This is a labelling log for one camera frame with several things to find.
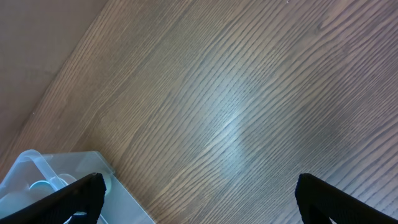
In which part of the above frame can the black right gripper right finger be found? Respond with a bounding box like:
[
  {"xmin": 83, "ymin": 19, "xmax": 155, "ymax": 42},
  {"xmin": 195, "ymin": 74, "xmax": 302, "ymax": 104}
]
[{"xmin": 295, "ymin": 173, "xmax": 397, "ymax": 224}]

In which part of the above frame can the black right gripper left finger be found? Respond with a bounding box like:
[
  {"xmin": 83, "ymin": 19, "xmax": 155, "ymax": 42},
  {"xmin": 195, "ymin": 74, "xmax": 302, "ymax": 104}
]
[{"xmin": 1, "ymin": 173, "xmax": 106, "ymax": 224}]

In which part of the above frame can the small light blue cup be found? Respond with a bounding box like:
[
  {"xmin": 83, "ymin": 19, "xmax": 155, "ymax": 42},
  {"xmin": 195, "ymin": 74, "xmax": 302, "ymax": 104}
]
[{"xmin": 28, "ymin": 172, "xmax": 110, "ymax": 223}]

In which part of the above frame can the clear plastic storage bin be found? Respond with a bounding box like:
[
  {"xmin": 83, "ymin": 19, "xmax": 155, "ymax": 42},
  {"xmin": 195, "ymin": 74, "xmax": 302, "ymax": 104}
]
[{"xmin": 1, "ymin": 149, "xmax": 154, "ymax": 224}]

